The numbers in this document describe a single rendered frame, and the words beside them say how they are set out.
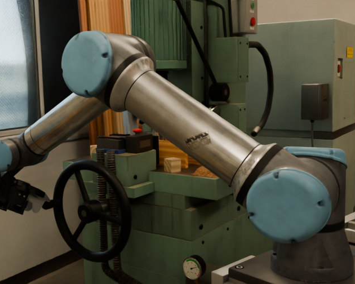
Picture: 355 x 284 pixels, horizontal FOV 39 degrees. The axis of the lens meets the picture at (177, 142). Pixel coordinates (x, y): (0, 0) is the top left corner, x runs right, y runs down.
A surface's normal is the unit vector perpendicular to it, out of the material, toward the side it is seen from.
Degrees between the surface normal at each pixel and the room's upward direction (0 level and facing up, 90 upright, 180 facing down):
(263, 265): 0
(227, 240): 90
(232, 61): 90
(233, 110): 90
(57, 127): 109
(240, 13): 90
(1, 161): 77
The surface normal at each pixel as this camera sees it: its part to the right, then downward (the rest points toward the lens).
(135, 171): 0.83, 0.06
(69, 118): -0.26, 0.43
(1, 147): 0.87, -0.18
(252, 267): -0.02, -0.99
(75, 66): -0.55, 0.05
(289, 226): -0.35, 0.20
